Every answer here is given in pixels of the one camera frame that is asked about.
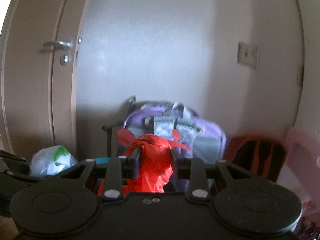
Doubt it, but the white green plastic bag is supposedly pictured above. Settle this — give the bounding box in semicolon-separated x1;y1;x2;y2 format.
29;145;78;177

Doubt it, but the beige wooden door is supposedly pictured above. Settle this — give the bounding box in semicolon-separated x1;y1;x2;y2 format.
1;0;90;159

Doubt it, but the red black backpack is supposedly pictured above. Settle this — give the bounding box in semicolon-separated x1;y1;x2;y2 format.
223;135;287;183

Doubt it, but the silver door handle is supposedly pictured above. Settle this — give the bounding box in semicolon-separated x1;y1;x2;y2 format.
43;40;73;51

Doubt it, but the purple grey backpack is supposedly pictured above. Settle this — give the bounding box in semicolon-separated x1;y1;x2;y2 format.
124;101;226;164

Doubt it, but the red plastic bag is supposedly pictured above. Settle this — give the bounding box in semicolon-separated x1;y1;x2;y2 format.
98;128;189;197

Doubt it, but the beige wall socket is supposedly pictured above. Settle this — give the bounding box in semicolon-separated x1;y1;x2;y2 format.
237;42;259;69

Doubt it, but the black trolley handle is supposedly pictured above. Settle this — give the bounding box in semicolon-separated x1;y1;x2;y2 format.
102;95;136;158

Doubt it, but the teal plastic trash bin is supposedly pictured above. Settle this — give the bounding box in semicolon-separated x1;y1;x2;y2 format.
94;157;110;165

